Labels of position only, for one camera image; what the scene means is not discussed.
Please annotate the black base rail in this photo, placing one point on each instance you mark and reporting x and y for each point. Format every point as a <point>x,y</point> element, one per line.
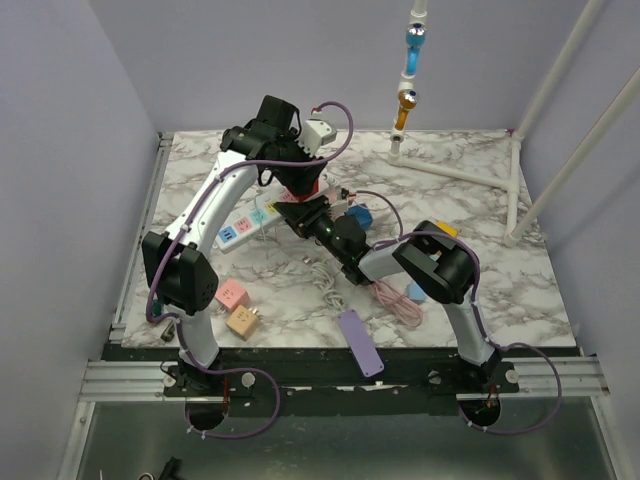
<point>328,382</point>

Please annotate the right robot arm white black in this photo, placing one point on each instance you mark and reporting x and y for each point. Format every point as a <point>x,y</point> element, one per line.
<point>443,267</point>

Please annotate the purple USB power strip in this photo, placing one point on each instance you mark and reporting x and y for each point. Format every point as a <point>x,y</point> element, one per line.
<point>360,343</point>

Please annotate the light blue plug adapter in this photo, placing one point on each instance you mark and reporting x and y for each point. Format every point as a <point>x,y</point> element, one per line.
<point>415,293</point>

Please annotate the white power strip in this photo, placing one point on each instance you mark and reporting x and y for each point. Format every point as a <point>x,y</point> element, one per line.
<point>253,218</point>

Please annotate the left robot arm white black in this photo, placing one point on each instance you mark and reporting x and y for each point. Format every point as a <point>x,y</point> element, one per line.
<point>176,261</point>

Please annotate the white PVC pipe frame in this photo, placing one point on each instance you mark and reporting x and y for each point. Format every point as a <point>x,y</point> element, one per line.
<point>554,94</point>

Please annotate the yellow cube socket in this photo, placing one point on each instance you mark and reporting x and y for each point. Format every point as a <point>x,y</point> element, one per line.
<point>448,229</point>

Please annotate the pink cube socket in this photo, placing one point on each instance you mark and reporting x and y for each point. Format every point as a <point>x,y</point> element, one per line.
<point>230,295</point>

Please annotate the grey metal crank handle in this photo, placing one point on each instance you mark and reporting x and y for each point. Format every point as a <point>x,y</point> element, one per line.
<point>168,333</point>

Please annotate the blue orange pipe stand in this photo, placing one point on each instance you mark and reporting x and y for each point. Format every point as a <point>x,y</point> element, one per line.
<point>408,98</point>

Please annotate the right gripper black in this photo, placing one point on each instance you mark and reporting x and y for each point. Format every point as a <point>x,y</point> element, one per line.
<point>302,217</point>

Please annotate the blue cube socket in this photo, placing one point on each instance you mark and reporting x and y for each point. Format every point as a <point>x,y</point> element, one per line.
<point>362,214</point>

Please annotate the beige cube socket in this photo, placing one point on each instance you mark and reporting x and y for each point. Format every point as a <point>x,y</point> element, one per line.
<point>243,321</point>

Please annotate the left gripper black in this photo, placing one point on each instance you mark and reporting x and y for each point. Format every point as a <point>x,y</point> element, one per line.
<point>299,181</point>

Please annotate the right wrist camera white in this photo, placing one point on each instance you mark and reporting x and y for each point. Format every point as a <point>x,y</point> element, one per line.
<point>341,199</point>

